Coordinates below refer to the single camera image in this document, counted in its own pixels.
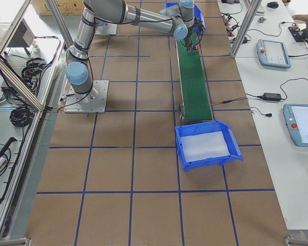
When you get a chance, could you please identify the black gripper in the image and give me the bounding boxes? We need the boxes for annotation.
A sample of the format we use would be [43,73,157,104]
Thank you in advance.
[184,17,205,43]

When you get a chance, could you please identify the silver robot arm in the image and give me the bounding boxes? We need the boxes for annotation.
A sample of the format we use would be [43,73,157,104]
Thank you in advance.
[65,1,204,103]

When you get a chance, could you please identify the left blue plastic bin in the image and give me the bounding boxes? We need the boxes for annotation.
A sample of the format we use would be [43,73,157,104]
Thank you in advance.
[165,2,205,26]

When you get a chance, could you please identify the blue plastic bin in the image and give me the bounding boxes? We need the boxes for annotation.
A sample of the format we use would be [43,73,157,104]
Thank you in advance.
[165,2,205,26]
[175,120,244,171]

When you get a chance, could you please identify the green conveyor belt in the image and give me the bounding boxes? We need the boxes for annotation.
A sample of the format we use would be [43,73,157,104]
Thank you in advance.
[176,40,213,121]

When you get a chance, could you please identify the far teach pendant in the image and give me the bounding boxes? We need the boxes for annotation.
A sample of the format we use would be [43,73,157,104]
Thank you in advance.
[256,39,291,69]

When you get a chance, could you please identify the teach pendant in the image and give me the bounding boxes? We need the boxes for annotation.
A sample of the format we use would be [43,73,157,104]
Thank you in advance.
[283,104,308,147]
[256,39,291,69]

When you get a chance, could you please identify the black power adapter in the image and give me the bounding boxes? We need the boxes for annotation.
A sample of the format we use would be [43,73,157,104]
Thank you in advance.
[261,92,282,101]

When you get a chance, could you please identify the right blue plastic bin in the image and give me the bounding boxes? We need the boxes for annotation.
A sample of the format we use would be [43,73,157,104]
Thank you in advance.
[175,120,244,171]

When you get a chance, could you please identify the white foam pad right bin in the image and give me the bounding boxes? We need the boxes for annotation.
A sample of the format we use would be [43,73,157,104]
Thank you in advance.
[181,131,230,162]

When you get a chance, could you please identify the cardboard box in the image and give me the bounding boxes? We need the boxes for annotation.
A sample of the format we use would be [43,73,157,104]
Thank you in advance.
[31,0,84,16]

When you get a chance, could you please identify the near teach pendant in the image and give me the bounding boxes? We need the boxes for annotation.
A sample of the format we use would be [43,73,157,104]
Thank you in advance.
[283,104,308,147]

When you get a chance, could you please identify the aluminium frame post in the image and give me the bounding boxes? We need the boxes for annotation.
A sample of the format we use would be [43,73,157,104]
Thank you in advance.
[230,0,261,58]

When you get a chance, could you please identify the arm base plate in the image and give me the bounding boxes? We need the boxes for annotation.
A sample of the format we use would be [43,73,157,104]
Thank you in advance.
[63,80,109,113]
[95,22,117,36]

